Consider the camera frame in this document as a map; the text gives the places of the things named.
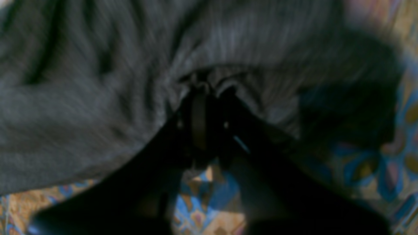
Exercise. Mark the patterned tablecloth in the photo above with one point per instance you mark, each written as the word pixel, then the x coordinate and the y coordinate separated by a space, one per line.
pixel 376 167

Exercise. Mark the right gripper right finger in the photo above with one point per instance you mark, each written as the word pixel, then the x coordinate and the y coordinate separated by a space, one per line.
pixel 278 197

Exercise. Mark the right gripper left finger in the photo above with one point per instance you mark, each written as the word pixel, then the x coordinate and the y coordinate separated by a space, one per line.
pixel 140 195

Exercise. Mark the grey t-shirt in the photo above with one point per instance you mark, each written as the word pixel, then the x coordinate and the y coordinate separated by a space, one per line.
pixel 85 84

